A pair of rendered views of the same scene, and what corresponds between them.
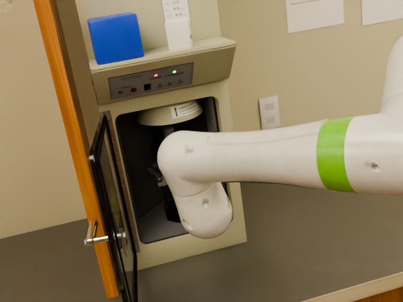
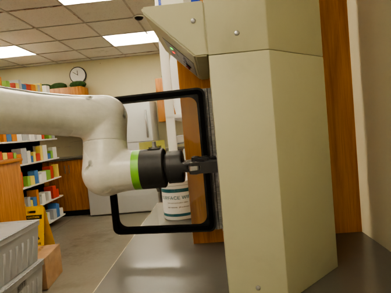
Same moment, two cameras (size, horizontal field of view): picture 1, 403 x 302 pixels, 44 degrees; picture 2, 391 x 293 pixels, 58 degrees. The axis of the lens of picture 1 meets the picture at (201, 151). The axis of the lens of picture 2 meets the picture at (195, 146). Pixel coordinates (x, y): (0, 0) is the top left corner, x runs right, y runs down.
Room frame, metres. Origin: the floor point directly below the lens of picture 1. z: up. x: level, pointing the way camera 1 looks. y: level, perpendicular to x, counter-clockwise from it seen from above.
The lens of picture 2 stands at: (1.33, -0.73, 1.28)
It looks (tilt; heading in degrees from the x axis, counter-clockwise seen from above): 3 degrees down; 105
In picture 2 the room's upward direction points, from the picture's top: 5 degrees counter-clockwise
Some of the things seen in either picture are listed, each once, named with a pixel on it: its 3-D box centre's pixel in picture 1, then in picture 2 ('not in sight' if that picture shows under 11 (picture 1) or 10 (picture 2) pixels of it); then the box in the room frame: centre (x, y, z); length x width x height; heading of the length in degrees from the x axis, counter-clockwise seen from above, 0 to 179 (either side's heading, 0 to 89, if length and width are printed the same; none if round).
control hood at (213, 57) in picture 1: (164, 72); (182, 50); (1.11, 0.06, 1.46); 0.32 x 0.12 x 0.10; 102
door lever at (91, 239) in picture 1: (99, 231); not in sight; (0.90, 0.23, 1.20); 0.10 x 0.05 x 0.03; 4
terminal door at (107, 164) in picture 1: (117, 216); (157, 163); (0.97, 0.20, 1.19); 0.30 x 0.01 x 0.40; 4
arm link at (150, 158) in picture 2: not in sight; (155, 166); (1.03, 0.03, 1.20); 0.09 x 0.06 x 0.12; 101
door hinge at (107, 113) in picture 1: (121, 187); (213, 159); (1.13, 0.21, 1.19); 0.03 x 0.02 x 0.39; 102
